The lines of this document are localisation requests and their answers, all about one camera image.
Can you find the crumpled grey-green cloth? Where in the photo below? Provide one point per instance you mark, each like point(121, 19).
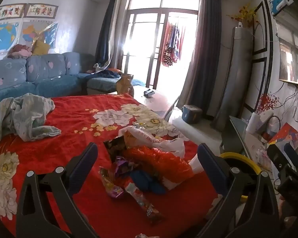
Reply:
point(24, 116)

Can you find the yellow artificial flowers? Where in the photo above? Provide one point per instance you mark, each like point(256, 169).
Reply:
point(245, 14)

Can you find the glass top television cabinet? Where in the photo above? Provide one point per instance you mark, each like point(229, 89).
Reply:
point(233, 133)

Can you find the framed red calligraphy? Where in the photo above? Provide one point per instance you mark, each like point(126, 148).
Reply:
point(42, 10)
point(8, 12)

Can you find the white vase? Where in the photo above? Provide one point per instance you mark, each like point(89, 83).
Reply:
point(252, 122)

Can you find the brown paper bag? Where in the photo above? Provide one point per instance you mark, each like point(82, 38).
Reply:
point(124, 84)

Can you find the dark brown snack packet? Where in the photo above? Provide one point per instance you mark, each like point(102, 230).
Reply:
point(114, 148)

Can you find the red berry branches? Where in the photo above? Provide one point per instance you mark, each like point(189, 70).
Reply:
point(267, 103)

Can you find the orange plastic bag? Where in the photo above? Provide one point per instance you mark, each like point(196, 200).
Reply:
point(161, 161)

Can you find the yellow pillow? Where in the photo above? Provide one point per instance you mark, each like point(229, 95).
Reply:
point(41, 47)

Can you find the blue cloth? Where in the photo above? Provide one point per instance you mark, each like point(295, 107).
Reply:
point(146, 181)

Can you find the dark clothes heap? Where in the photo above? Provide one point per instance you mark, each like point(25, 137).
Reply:
point(109, 73)

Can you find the grey curtain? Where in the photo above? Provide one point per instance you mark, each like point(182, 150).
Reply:
point(203, 54)

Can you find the hanging colourful clothes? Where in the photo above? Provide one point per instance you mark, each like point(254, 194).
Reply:
point(172, 44)

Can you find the blue patterned sofa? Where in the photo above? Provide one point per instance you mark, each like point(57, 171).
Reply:
point(52, 76)

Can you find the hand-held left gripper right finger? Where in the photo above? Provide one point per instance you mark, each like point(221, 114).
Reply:
point(206, 158)

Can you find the blue storage box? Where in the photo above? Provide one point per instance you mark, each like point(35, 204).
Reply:
point(191, 114)

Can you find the yellow rimmed black bin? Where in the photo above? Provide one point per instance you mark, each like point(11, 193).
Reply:
point(241, 160)

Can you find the purple snack wrapper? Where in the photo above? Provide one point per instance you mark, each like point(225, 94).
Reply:
point(110, 186)

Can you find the glossy coffee table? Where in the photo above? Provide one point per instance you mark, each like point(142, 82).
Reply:
point(156, 103)

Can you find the wall mounted television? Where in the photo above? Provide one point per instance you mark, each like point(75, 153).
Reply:
point(293, 54)

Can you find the brown framed glass door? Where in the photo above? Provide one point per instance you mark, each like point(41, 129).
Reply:
point(144, 12)

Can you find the small dark case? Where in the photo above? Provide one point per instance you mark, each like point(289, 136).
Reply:
point(149, 93)

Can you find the purple foil wrapper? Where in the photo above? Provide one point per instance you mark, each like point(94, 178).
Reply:
point(123, 166)

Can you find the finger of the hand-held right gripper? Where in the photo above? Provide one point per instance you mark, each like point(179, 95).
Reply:
point(291, 155)

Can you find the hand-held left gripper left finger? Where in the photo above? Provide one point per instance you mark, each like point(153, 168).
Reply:
point(85, 161)

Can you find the grey tower air conditioner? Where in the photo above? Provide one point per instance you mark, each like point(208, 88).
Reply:
point(236, 79)

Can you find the dark blue curtain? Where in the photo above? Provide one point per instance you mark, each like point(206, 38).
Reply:
point(106, 34)

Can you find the world map poster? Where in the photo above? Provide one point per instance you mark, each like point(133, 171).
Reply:
point(2, 37)

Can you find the long red snack wrapper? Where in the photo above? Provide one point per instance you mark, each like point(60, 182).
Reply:
point(146, 205)

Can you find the country map poster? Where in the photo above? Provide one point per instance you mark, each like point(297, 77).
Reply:
point(37, 33)

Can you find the blue white wall picture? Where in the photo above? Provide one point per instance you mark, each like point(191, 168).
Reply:
point(279, 1)

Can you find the red picture book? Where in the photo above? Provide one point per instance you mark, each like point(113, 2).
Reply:
point(286, 133)

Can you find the red floral blanket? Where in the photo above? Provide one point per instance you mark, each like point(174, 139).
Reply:
point(72, 129)

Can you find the pink red clothes pile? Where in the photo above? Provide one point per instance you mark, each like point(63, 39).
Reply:
point(18, 50)

